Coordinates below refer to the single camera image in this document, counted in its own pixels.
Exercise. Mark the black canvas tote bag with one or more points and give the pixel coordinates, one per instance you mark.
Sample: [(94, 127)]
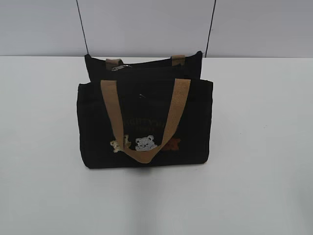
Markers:
[(144, 93)]

